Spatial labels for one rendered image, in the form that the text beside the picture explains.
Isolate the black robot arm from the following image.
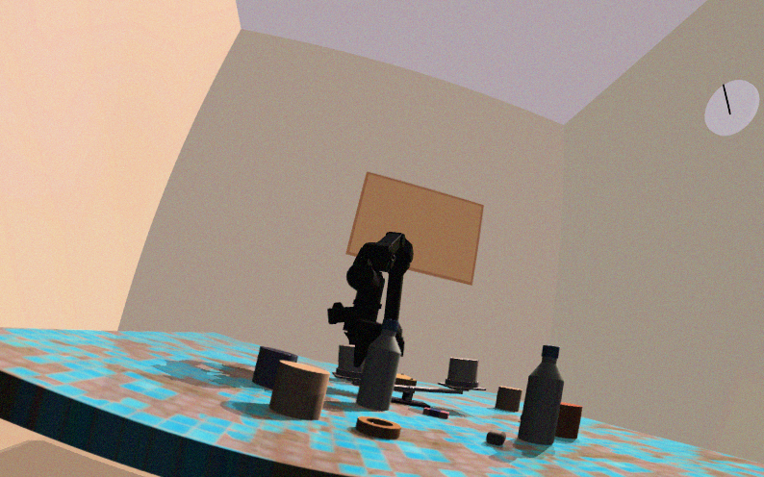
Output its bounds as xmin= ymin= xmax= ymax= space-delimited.
xmin=327 ymin=232 xmax=414 ymax=324

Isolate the dark grey bottle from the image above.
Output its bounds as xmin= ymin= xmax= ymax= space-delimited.
xmin=518 ymin=345 xmax=564 ymax=445
xmin=356 ymin=319 xmax=401 ymax=411

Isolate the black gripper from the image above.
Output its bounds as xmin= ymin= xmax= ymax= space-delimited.
xmin=343 ymin=294 xmax=382 ymax=367

